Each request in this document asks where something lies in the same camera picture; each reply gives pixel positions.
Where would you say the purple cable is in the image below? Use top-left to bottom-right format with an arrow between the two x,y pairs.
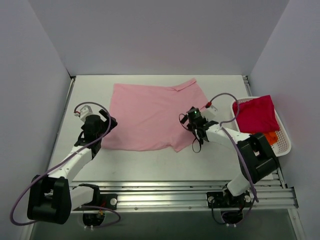
9,101 -> 121,226
209,92 -> 260,203

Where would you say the white plastic basket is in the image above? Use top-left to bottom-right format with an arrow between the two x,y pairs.
230,96 -> 292,157

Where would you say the black looped cable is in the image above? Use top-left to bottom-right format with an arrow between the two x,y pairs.
178,112 -> 206,153

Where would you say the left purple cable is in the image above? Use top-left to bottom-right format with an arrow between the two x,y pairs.
9,101 -> 121,226

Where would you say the pink t shirt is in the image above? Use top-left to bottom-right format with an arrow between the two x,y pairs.
102,78 -> 208,152

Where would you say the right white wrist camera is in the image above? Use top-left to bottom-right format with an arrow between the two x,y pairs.
200,102 -> 218,121

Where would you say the magenta t shirt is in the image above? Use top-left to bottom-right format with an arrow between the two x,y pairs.
236,95 -> 280,134

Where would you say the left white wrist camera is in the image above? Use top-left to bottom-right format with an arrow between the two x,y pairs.
73,105 -> 93,122

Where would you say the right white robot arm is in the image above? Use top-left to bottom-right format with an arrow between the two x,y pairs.
179,107 -> 280,208

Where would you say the orange t shirt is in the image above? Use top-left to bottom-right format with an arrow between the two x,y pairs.
251,131 -> 278,146

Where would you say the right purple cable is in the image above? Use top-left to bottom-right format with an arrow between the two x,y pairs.
209,92 -> 260,203

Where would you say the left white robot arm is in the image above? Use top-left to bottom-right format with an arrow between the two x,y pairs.
27,105 -> 118,225

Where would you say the aluminium mounting rail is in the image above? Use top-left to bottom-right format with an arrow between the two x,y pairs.
67,178 -> 300,213

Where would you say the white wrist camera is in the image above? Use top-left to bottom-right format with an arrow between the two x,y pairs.
73,105 -> 93,122
200,102 -> 218,121

